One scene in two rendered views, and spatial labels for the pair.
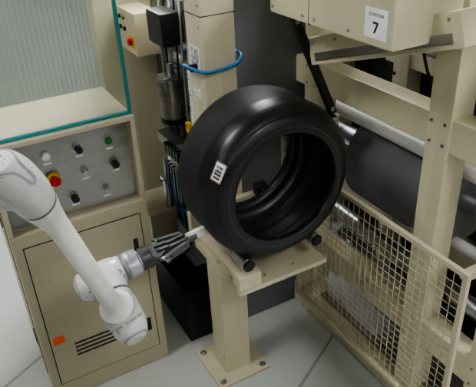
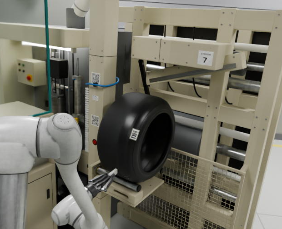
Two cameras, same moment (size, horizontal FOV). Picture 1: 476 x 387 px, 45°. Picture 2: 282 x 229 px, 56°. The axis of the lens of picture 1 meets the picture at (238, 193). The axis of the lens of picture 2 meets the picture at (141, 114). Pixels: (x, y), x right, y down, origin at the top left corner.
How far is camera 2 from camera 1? 0.79 m
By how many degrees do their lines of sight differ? 29
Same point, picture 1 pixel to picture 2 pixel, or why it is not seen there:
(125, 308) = (99, 221)
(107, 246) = (32, 196)
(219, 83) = (108, 92)
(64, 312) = not seen: outside the picture
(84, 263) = (83, 194)
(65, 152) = not seen: hidden behind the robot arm
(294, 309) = (119, 218)
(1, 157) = (65, 117)
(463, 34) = (241, 63)
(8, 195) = (68, 144)
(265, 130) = (153, 111)
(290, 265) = (149, 186)
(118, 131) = not seen: hidden behind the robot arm
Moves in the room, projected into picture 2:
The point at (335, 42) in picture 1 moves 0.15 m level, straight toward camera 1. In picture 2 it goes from (163, 72) to (171, 77)
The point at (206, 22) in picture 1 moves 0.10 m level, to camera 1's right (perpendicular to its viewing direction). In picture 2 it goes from (106, 60) to (121, 60)
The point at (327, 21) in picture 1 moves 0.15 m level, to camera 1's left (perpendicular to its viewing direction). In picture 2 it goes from (172, 59) to (151, 59)
